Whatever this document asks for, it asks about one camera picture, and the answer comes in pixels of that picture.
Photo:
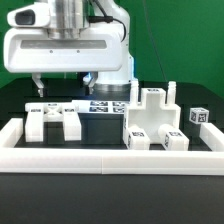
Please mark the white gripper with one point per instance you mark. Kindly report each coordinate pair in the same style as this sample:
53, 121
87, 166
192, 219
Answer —
56, 36

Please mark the white chair seat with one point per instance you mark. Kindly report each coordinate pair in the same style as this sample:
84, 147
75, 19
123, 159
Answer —
148, 109

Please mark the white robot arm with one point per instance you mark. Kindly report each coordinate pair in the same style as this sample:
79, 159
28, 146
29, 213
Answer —
107, 11

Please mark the black raised platform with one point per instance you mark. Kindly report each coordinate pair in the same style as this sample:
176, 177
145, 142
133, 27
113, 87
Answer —
14, 95

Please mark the white flat tag board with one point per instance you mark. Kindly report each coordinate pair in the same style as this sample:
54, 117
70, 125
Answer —
99, 107

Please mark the white U-shaped boundary fence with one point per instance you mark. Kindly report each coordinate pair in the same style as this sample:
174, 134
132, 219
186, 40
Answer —
47, 160

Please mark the white tagged cube right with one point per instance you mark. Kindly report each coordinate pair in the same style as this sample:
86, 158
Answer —
198, 115

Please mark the white chair back frame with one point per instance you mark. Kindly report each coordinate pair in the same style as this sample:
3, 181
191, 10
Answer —
40, 113

